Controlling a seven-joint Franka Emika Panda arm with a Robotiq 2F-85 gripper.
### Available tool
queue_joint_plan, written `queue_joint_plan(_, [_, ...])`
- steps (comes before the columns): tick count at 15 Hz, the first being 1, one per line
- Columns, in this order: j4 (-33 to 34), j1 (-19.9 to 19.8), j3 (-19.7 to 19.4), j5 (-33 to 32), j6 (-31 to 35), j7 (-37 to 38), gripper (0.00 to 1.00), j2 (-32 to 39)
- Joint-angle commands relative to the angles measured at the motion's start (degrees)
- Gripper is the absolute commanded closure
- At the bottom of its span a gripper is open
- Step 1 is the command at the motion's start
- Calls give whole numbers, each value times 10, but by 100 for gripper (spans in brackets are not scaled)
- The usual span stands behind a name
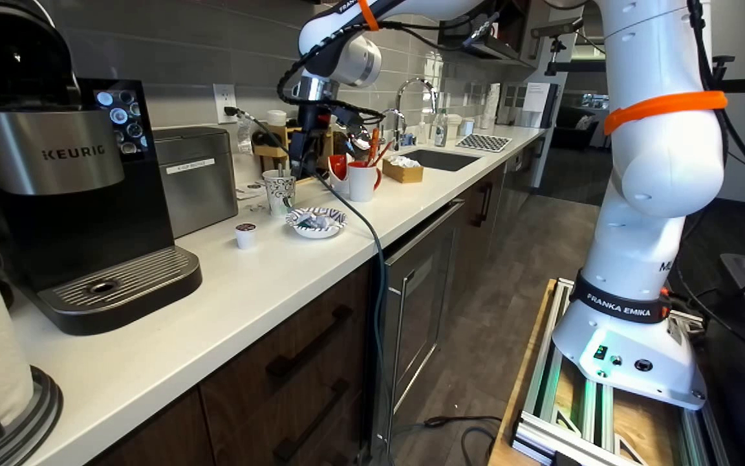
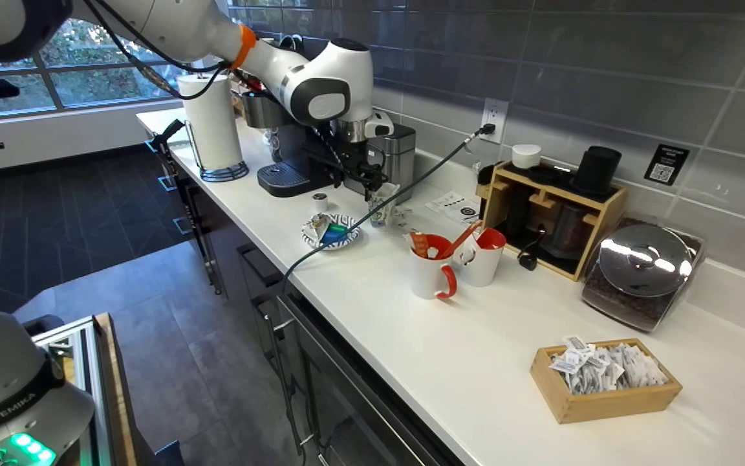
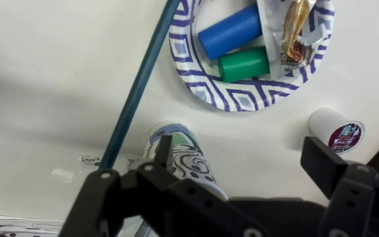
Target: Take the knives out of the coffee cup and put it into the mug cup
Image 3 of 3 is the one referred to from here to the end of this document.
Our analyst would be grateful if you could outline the white wrapper packet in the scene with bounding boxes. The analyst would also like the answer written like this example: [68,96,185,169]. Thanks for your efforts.
[256,0,332,79]

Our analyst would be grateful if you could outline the blue patterned paper plate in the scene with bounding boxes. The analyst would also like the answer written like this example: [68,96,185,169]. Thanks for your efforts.
[168,0,337,113]

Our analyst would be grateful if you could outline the small printed label strip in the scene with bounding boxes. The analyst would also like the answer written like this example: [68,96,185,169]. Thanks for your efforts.
[79,153,143,171]

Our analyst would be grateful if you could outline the green coffee pod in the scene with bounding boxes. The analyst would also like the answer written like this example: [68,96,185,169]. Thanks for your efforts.
[218,45,273,84]

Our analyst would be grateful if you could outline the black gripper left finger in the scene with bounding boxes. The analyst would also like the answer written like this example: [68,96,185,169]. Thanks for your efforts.
[60,133,266,237]

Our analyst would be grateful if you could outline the patterned paper coffee cup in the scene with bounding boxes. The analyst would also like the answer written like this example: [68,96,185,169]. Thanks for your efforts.
[132,123,231,237]

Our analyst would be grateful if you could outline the printed paper leaflet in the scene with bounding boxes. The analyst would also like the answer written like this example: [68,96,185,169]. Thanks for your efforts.
[0,213,65,237]

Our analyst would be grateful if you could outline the white pod purple lid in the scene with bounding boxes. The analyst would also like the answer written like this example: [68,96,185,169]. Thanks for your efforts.
[308,107,368,154]

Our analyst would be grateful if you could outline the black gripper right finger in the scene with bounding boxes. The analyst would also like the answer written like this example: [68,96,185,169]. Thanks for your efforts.
[301,127,379,237]

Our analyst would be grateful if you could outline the gold foil packet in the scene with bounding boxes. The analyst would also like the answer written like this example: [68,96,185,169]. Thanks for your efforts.
[281,0,319,63]

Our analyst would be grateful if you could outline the blue coffee pod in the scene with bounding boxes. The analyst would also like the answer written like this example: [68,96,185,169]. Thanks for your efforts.
[198,4,264,62]

